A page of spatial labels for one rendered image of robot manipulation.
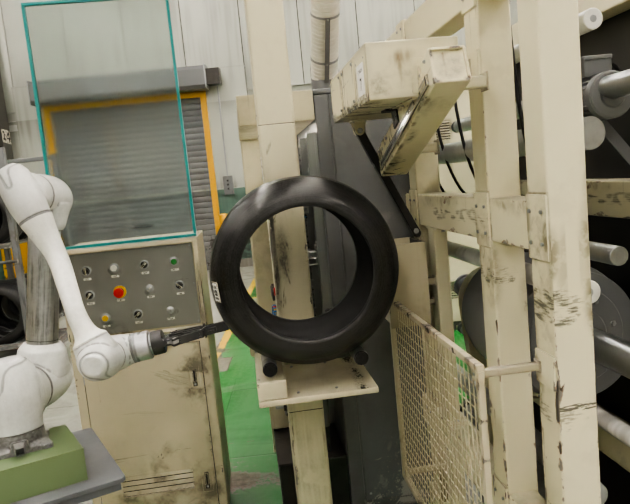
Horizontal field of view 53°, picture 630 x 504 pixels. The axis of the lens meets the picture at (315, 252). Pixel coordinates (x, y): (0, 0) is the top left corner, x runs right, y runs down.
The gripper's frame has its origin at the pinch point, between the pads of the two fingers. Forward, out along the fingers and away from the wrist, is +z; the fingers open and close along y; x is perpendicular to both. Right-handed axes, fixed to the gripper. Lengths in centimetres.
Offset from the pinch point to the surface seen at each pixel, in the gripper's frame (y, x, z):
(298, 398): -9.7, 25.2, 19.4
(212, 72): 899, -230, 13
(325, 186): -10, -35, 42
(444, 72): -44, -57, 71
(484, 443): -60, 29, 58
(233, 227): -10.8, -29.8, 12.7
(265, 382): -9.5, 17.9, 10.9
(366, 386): -8.0, 27.6, 40.7
